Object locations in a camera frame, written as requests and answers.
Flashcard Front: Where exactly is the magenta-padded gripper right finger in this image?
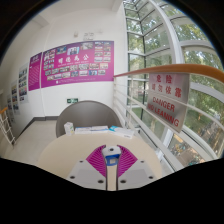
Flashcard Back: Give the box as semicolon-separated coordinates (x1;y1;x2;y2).
116;144;158;192

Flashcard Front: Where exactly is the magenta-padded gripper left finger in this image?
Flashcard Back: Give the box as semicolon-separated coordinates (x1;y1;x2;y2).
66;144;108;192

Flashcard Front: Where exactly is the white and blue charger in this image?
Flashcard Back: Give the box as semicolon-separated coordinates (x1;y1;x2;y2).
101;145;122;168

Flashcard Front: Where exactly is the flat white and teal box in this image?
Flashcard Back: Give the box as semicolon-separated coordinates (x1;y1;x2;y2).
108;125;136;139

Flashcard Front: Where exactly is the small upright white box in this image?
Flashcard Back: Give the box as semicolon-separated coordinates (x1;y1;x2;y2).
63;121;75;136

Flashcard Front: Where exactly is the red-lettered danger sign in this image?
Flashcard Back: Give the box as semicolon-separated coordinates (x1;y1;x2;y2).
145;72;191;134

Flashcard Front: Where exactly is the short white stair railing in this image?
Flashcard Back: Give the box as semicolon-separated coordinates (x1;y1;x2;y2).
0;106;17;146

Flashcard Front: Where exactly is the white photo display board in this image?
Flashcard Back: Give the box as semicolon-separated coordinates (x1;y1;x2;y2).
18;64;30;104
6;94;14;121
10;79;20;114

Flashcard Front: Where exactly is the large magenta photo poster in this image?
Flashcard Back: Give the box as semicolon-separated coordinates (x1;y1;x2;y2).
40;40;115;89

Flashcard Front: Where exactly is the white railing with orange handrail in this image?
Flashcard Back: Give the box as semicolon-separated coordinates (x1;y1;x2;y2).
113;63;224;171

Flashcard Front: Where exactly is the narrow magenta text poster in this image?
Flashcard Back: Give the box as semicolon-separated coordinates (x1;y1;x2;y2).
27;52;43;92

